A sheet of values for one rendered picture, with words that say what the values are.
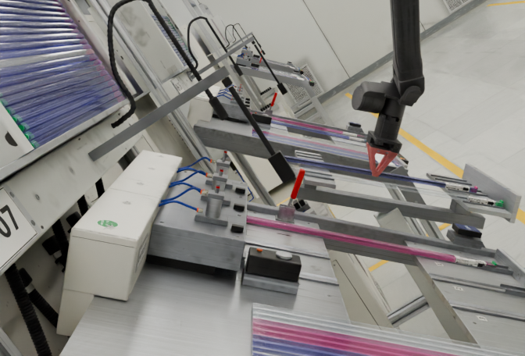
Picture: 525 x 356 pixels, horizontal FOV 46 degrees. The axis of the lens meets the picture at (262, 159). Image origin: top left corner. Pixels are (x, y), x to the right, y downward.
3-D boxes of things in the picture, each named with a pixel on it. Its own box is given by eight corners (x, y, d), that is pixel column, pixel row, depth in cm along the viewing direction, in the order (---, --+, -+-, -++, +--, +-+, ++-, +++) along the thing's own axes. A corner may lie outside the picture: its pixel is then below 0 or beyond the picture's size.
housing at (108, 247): (170, 224, 125) (183, 156, 122) (119, 346, 77) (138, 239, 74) (131, 216, 124) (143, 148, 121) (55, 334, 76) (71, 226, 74)
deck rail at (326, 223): (489, 277, 130) (497, 250, 129) (492, 281, 128) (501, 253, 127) (153, 212, 126) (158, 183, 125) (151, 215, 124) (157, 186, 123)
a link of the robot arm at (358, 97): (424, 90, 139) (414, 65, 145) (379, 82, 136) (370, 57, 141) (399, 127, 148) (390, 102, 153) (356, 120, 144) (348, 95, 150)
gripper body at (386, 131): (373, 146, 145) (382, 115, 144) (366, 137, 155) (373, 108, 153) (400, 151, 146) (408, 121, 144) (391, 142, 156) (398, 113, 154)
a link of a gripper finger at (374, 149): (362, 176, 149) (373, 138, 147) (358, 169, 156) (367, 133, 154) (390, 182, 150) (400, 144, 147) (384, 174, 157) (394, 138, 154)
